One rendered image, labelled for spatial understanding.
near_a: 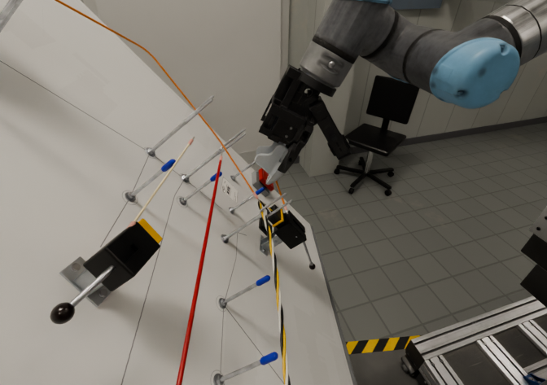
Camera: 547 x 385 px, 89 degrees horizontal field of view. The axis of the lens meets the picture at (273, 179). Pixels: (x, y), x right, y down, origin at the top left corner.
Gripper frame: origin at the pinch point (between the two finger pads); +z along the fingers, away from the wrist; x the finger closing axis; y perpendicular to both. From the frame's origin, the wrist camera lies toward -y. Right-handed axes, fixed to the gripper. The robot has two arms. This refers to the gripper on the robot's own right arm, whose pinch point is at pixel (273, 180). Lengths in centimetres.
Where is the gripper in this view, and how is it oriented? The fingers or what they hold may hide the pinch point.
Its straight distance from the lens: 54.5
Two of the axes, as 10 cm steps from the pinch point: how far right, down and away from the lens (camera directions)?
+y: -8.9, -4.0, -2.1
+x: -0.1, 4.8, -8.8
